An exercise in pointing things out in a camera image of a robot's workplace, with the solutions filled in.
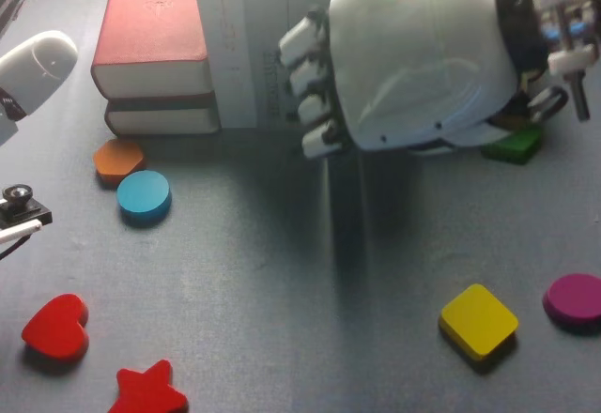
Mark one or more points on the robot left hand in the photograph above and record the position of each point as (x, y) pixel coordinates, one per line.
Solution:
(413, 65)

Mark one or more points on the grey table cloth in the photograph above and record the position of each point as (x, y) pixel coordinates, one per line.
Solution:
(263, 291)

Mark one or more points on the small black camera white bracket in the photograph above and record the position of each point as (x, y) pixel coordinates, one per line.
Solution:
(28, 213)

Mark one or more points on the magenta round block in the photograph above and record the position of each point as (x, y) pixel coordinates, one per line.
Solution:
(575, 300)

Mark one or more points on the Fashion India photo book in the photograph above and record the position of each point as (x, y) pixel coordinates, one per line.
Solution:
(270, 33)

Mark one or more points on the red heart block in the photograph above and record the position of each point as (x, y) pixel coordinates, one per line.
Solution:
(56, 326)

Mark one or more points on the blue round block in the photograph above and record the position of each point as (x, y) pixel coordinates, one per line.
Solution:
(143, 194)

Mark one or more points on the green rounded square block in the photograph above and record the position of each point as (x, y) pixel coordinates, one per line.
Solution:
(514, 148)

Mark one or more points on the white book gold lettered spine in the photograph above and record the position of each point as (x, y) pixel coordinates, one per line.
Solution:
(220, 33)

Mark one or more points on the orange hexagon block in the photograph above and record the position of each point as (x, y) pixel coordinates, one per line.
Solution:
(117, 159)

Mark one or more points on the red hardcover book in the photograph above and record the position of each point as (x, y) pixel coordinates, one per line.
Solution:
(150, 19)

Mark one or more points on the red star block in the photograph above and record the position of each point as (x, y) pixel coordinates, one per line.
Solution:
(145, 389)

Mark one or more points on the yellow rounded square block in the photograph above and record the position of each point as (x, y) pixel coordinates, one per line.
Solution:
(479, 319)

